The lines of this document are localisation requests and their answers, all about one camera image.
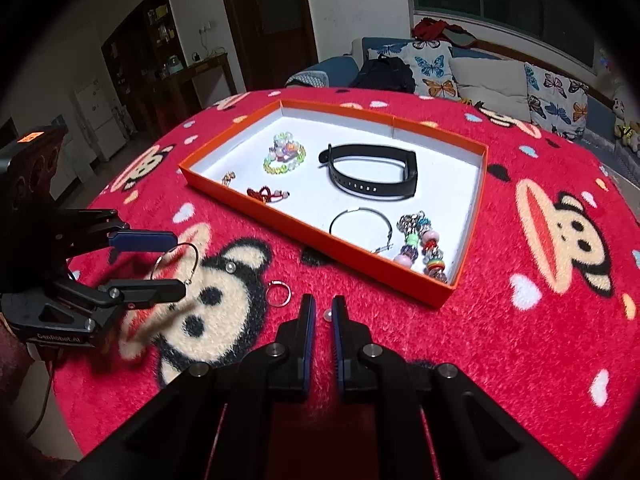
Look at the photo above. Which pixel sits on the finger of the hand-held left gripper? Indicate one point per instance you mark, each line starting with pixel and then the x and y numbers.
pixel 145 241
pixel 150 292

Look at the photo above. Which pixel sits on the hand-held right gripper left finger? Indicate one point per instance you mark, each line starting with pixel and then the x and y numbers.
pixel 310 355

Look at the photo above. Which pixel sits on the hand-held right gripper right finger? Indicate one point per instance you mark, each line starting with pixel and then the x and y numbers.
pixel 338 355

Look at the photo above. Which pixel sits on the silver hoop earring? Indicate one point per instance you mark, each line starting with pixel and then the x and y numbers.
pixel 191 279
pixel 382 248

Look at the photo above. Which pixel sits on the small gold charm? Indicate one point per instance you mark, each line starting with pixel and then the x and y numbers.
pixel 228 178

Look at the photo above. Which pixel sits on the black silicone wristband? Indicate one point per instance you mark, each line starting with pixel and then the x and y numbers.
pixel 410 175

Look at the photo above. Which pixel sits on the orange shallow box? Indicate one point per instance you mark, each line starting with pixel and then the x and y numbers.
pixel 450 185

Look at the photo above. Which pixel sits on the person's left forearm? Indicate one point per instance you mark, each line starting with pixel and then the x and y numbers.
pixel 17 355

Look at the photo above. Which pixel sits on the white refrigerator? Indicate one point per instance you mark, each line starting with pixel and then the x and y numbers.
pixel 97 120

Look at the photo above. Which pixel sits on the dark shelf cabinet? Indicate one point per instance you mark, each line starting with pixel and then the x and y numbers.
pixel 130 60

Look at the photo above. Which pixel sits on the pale jar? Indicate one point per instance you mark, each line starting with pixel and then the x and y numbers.
pixel 174 64

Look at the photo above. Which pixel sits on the wooden side table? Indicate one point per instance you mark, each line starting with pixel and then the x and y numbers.
pixel 210 62

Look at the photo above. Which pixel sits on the grey folded throw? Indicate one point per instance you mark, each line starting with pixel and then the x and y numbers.
pixel 307 79

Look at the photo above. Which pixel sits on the dark wooden door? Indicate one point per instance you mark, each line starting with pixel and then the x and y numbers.
pixel 275 25

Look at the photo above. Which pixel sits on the blue sofa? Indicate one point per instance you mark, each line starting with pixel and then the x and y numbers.
pixel 330 66

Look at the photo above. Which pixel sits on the black backpack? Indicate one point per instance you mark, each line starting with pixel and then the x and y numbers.
pixel 385 75

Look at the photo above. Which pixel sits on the white butterfly cushion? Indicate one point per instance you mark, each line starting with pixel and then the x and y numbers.
pixel 555 100
pixel 430 67

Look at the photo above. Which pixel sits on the beige cushion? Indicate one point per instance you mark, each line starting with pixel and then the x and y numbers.
pixel 490 85

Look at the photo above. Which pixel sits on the red clothes pile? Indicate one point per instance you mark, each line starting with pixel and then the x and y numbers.
pixel 432 27

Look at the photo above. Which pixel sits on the pile of plush toys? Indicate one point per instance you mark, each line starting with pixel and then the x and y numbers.
pixel 631 135

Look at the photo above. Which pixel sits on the panda plush toy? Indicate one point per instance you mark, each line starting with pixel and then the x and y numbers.
pixel 620 108

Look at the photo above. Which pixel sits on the colourful toy flower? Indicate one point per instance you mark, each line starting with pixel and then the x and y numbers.
pixel 606 62

